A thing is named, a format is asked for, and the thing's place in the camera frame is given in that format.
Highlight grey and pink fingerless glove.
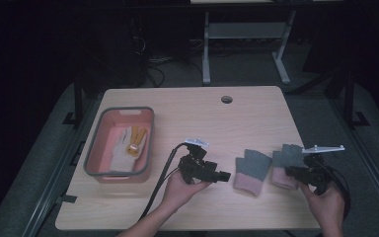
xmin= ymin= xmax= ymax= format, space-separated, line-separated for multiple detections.
xmin=270 ymin=143 xmax=308 ymax=192
xmin=233 ymin=148 xmax=273 ymax=198

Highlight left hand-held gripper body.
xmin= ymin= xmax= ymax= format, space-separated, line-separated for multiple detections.
xmin=178 ymin=137 xmax=218 ymax=185

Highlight black tape strip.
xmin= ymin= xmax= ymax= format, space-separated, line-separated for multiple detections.
xmin=55 ymin=194 xmax=79 ymax=205

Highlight person's right hand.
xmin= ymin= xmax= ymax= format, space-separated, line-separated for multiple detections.
xmin=300 ymin=182 xmax=346 ymax=230

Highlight person's left hand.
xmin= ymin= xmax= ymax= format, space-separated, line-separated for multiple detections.
xmin=160 ymin=170 xmax=212 ymax=215

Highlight white metal desk frame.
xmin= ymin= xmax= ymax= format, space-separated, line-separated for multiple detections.
xmin=190 ymin=0 xmax=298 ymax=86

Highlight black metal post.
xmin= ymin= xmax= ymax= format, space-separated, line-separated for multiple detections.
xmin=61 ymin=69 xmax=84 ymax=127
xmin=343 ymin=69 xmax=371 ymax=129

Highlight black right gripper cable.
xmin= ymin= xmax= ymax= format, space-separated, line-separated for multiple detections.
xmin=322 ymin=163 xmax=352 ymax=221

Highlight black cables on floor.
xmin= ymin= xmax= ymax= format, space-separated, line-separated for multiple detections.
xmin=146 ymin=54 xmax=202 ymax=88

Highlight beige glove with face patch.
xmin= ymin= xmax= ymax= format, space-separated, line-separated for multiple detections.
xmin=124 ymin=125 xmax=149 ymax=161

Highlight metal frame rail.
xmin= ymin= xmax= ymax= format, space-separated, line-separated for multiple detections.
xmin=21 ymin=97 xmax=100 ymax=237
xmin=330 ymin=97 xmax=379 ymax=220

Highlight pink basin with grey rim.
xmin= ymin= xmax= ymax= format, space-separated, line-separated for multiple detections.
xmin=83 ymin=106 xmax=155 ymax=185

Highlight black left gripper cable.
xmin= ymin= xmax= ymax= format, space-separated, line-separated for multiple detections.
xmin=138 ymin=141 xmax=192 ymax=221

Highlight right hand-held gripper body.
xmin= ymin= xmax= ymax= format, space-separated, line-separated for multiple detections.
xmin=301 ymin=144 xmax=346 ymax=196

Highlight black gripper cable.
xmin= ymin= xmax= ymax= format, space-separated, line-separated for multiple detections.
xmin=138 ymin=141 xmax=192 ymax=221
xmin=322 ymin=163 xmax=352 ymax=221

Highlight beige glove with orange fingers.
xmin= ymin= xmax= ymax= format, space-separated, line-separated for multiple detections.
xmin=110 ymin=125 xmax=136 ymax=173

